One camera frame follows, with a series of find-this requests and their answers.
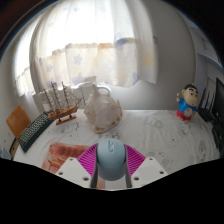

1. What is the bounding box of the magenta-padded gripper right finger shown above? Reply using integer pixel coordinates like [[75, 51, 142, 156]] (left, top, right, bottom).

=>
[[124, 143, 169, 190]]

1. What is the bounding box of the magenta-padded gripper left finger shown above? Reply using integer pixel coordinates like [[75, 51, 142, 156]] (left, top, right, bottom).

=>
[[54, 143, 100, 190]]

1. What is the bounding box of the light blue computer mouse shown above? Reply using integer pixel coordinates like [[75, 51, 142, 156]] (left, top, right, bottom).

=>
[[95, 138, 128, 182]]

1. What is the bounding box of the white printed tablecloth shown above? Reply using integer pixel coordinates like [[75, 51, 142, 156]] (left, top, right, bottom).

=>
[[13, 108, 222, 191]]

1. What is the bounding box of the black keyboard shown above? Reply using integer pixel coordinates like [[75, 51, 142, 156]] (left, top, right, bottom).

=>
[[17, 111, 55, 154]]

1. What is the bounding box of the wooden model sailing ship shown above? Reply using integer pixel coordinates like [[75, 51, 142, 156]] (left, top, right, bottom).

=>
[[44, 81, 83, 126]]

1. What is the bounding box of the large white conch shell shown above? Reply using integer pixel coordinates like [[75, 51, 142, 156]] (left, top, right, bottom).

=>
[[83, 83, 124, 134]]

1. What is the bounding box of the orange-brown board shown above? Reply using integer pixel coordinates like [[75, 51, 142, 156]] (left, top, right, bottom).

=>
[[5, 104, 32, 140]]

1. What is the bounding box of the cartoon boy figure clock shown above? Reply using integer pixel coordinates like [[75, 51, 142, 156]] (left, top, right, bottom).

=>
[[175, 83, 200, 122]]

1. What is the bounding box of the white star print curtain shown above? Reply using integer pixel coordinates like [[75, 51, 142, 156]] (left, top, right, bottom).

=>
[[29, 0, 160, 98]]

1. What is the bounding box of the white wall shelf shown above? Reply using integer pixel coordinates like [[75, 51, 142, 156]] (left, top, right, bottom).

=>
[[198, 33, 224, 72]]

